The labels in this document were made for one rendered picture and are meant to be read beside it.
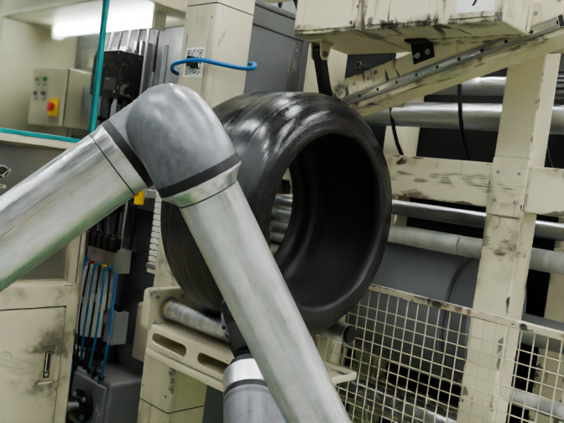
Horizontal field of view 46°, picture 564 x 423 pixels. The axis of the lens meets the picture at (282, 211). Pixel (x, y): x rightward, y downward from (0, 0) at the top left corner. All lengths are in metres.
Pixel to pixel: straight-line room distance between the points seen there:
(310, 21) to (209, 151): 1.05
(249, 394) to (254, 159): 0.46
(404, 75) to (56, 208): 1.07
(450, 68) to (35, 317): 1.21
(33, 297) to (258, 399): 0.85
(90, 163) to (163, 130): 0.15
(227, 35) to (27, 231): 0.91
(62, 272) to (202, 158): 1.10
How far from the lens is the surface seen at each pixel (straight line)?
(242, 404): 1.11
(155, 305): 1.63
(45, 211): 0.97
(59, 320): 1.85
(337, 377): 1.62
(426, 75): 1.74
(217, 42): 1.71
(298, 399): 0.94
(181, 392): 1.79
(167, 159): 0.84
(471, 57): 1.69
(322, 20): 1.81
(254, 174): 1.30
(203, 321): 1.52
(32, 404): 1.89
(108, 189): 0.97
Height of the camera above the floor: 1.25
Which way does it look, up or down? 3 degrees down
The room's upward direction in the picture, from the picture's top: 7 degrees clockwise
